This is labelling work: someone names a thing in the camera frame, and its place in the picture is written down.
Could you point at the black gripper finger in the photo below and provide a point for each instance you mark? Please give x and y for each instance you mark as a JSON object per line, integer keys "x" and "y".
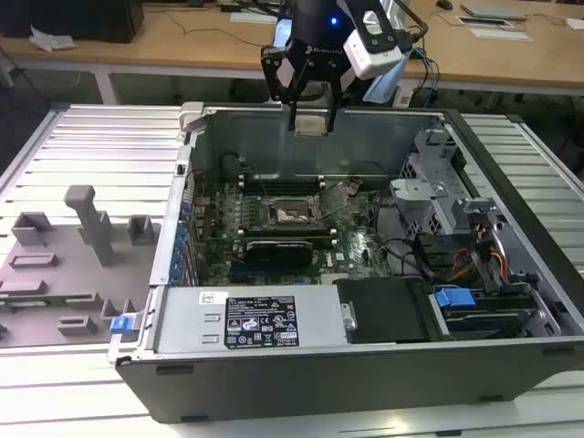
{"x": 334, "y": 105}
{"x": 276, "y": 93}

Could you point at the silver CPU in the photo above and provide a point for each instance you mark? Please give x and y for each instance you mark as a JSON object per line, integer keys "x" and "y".
{"x": 311, "y": 125}

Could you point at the thin metal locking lever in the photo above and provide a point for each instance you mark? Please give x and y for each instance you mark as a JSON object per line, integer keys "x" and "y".
{"x": 319, "y": 194}
{"x": 262, "y": 184}

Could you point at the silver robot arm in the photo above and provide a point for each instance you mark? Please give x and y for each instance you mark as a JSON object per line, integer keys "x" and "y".
{"x": 383, "y": 84}

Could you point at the black RAM slot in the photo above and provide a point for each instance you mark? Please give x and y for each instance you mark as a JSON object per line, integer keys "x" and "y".
{"x": 292, "y": 237}
{"x": 283, "y": 180}
{"x": 287, "y": 232}
{"x": 283, "y": 189}

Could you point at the CPU socket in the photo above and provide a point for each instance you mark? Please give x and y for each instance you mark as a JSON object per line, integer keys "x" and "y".
{"x": 292, "y": 214}

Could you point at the black cylindrical component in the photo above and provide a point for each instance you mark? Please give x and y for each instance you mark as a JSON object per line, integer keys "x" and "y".
{"x": 230, "y": 166}

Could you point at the black power adapter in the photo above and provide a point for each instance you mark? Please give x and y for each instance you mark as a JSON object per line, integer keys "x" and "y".
{"x": 231, "y": 8}

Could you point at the wooden desk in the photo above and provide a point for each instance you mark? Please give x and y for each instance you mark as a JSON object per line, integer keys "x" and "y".
{"x": 182, "y": 45}

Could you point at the black computer mouse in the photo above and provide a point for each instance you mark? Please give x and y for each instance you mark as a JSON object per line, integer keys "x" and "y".
{"x": 444, "y": 4}

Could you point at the green motherboard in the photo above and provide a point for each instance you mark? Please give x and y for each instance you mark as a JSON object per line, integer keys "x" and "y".
{"x": 219, "y": 214}

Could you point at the silver drive cage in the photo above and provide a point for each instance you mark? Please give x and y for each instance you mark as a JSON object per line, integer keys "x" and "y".
{"x": 424, "y": 214}

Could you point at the black graphics card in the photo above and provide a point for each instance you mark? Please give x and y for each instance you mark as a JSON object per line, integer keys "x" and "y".
{"x": 278, "y": 255}

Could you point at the white desk leg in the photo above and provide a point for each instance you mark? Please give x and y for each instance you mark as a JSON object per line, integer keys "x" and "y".
{"x": 106, "y": 89}

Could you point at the silver laptop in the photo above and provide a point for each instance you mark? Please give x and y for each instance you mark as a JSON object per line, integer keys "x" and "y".
{"x": 495, "y": 10}

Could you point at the black plastic shroud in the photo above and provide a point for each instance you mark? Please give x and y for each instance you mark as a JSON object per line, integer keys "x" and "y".
{"x": 388, "y": 310}

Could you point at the white code sticker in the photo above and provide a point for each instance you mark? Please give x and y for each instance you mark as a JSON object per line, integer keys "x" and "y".
{"x": 212, "y": 299}

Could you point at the black computer tower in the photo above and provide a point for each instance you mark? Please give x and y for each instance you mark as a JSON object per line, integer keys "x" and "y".
{"x": 68, "y": 18}

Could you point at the black power supply label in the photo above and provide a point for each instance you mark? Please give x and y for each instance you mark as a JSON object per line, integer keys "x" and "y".
{"x": 260, "y": 321}

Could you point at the blue disk carrier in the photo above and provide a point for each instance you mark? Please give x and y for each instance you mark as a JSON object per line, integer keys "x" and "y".
{"x": 454, "y": 301}

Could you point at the crumpled white paper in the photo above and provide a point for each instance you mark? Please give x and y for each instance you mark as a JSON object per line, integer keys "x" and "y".
{"x": 50, "y": 40}

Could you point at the silver power supply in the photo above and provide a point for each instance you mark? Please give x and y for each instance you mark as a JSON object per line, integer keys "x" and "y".
{"x": 191, "y": 328}

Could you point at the black hard disk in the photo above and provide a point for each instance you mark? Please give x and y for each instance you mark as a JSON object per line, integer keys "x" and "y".
{"x": 483, "y": 319}

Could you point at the blue case latch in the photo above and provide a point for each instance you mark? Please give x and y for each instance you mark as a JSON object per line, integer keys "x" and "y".
{"x": 123, "y": 326}

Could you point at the black PC case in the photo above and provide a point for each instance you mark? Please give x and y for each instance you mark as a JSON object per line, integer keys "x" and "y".
{"x": 319, "y": 383}

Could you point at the grey parts rack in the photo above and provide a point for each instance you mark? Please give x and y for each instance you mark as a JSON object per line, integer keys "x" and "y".
{"x": 55, "y": 274}

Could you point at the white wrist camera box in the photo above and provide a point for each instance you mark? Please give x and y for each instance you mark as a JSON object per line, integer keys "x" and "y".
{"x": 372, "y": 50}

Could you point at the silver metal hinge bracket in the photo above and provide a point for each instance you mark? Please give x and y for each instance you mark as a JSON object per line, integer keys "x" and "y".
{"x": 349, "y": 317}

